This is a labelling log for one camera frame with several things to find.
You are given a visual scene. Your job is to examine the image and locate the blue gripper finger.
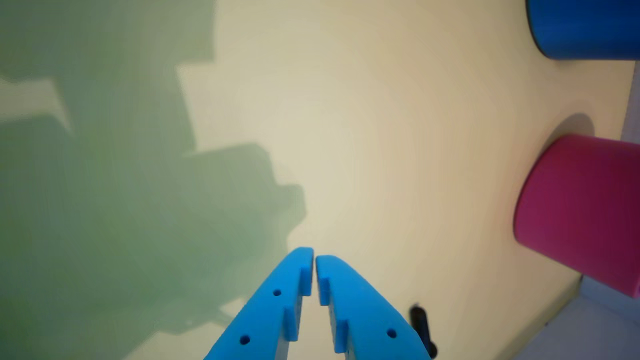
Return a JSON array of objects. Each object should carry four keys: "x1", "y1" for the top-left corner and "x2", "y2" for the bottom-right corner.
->
[
  {"x1": 204, "y1": 247, "x2": 315, "y2": 360},
  {"x1": 315, "y1": 254, "x2": 432, "y2": 360}
]

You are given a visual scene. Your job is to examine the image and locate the black bolt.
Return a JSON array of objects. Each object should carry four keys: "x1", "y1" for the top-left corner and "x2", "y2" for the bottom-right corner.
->
[{"x1": 409, "y1": 303, "x2": 439, "y2": 360}]

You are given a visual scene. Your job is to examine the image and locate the pink round box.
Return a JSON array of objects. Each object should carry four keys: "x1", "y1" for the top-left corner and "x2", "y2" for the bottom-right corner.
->
[{"x1": 513, "y1": 133, "x2": 640, "y2": 300}]

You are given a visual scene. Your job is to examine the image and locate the blue round box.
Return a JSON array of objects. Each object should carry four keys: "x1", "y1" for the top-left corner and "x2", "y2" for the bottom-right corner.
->
[{"x1": 525, "y1": 0, "x2": 640, "y2": 61}]

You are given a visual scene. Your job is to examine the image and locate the yellow mat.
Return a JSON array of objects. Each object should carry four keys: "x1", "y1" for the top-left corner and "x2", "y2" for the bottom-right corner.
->
[{"x1": 0, "y1": 0, "x2": 637, "y2": 360}]

